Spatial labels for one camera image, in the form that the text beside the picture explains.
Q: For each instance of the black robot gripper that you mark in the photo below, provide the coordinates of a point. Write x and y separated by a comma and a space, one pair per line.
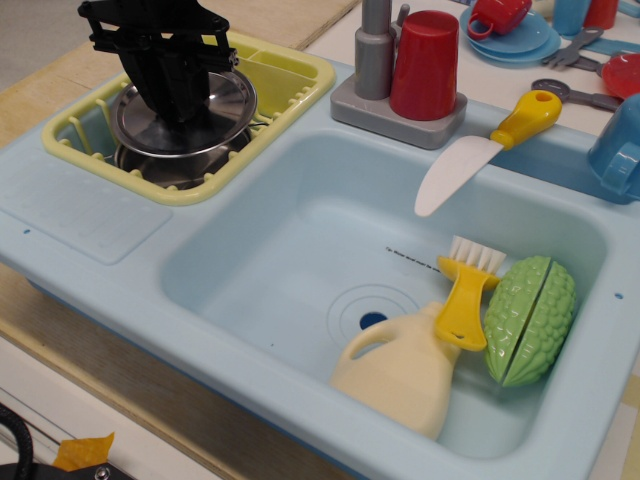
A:
187, 36

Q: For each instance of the round steel pot lid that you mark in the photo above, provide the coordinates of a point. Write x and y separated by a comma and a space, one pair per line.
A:
226, 112

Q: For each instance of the steel pot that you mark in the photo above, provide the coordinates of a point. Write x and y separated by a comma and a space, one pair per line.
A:
182, 172

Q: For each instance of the yellow plastic dish rack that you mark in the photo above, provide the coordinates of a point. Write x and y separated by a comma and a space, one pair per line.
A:
288, 82

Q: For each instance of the plywood board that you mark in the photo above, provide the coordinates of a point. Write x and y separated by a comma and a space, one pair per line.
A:
290, 23

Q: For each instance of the grey toy faucet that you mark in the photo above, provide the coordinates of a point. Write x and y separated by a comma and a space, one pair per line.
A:
363, 99

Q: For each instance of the light blue toy sink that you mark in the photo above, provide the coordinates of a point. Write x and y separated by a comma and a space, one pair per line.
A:
255, 291

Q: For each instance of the red plastic cup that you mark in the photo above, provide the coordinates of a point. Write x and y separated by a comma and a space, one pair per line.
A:
424, 84

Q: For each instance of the red plastic mug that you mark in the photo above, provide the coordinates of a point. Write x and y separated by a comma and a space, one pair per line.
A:
496, 17

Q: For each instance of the yellow dish brush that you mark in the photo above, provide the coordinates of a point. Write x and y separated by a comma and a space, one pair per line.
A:
472, 268

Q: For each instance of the blue plastic plate stack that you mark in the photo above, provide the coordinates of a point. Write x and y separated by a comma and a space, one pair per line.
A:
530, 42

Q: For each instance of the yellow tape piece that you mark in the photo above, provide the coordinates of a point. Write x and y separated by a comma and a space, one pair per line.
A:
76, 454

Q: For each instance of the cream toy detergent bottle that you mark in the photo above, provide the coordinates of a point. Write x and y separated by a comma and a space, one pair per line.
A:
401, 369

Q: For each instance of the grey toy spoon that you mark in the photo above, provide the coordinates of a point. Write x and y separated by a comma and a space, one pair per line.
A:
569, 95

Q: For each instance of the grey toy fork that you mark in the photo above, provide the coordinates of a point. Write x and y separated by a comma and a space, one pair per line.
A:
571, 54

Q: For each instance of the blue plastic cup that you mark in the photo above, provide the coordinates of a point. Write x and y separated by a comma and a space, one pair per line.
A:
569, 15

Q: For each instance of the black device base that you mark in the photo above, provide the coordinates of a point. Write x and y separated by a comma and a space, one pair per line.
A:
99, 472

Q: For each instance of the green toy bitter melon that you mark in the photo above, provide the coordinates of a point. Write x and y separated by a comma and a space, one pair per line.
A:
527, 321

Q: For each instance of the red cup at back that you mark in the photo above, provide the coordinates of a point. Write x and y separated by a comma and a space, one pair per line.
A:
601, 14

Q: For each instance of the blue plastic mug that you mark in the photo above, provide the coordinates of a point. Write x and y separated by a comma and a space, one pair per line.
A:
613, 160

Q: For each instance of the yellow handled toy knife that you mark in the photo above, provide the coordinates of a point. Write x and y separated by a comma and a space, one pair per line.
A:
535, 112

